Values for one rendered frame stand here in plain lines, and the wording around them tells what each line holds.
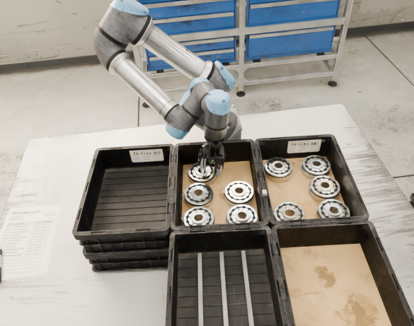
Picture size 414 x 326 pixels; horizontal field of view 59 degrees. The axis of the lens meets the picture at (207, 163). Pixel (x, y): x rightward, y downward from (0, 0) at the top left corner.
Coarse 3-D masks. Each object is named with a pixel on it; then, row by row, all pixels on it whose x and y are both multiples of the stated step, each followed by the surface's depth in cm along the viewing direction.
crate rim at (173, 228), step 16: (176, 144) 138; (192, 144) 137; (176, 160) 133; (256, 160) 129; (176, 176) 126; (256, 176) 124; (176, 192) 120; (208, 224) 110; (224, 224) 110; (240, 224) 110; (256, 224) 109
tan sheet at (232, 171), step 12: (228, 168) 141; (240, 168) 141; (216, 180) 137; (228, 180) 137; (240, 180) 136; (252, 180) 136; (216, 192) 133; (216, 204) 129; (252, 204) 128; (216, 216) 125
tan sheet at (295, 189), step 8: (264, 160) 143; (296, 160) 142; (296, 168) 139; (296, 176) 136; (304, 176) 136; (328, 176) 136; (272, 184) 134; (280, 184) 134; (288, 184) 134; (296, 184) 133; (304, 184) 133; (272, 192) 131; (280, 192) 131; (288, 192) 131; (296, 192) 131; (304, 192) 131; (272, 200) 129; (280, 200) 129; (288, 200) 128; (296, 200) 128; (304, 200) 128; (312, 200) 128; (272, 208) 126; (304, 208) 125; (312, 208) 125; (312, 216) 123
